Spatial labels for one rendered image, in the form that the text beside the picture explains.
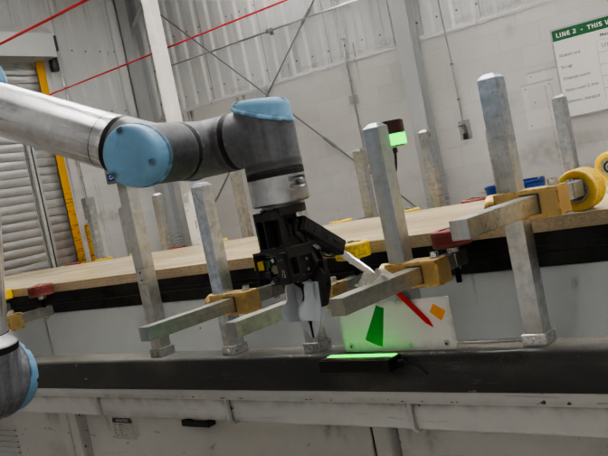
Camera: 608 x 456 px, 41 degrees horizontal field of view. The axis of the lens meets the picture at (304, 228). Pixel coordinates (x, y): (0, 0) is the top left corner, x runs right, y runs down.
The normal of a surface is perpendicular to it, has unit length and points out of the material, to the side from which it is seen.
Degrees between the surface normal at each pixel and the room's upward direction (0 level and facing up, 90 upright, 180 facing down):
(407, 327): 90
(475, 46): 90
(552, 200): 90
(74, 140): 95
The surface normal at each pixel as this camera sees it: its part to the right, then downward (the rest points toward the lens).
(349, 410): -0.61, 0.17
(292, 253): 0.76, -0.12
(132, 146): -0.39, 0.16
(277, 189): -0.01, 0.06
